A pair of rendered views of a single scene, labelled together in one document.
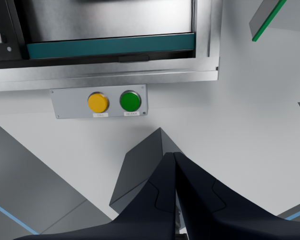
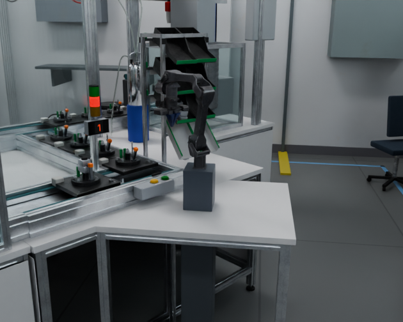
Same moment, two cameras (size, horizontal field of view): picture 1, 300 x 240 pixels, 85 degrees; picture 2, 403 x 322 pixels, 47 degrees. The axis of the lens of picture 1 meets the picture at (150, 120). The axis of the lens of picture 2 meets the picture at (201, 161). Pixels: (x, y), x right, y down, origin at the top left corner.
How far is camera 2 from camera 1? 2.36 m
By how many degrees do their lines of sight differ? 88
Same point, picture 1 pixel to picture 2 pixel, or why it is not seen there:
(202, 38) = (171, 167)
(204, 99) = not seen: hidden behind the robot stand
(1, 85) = (114, 190)
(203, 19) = (167, 166)
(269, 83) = not seen: hidden behind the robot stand
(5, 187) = not seen: outside the picture
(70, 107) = (145, 186)
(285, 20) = (185, 156)
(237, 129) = (220, 190)
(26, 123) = (119, 220)
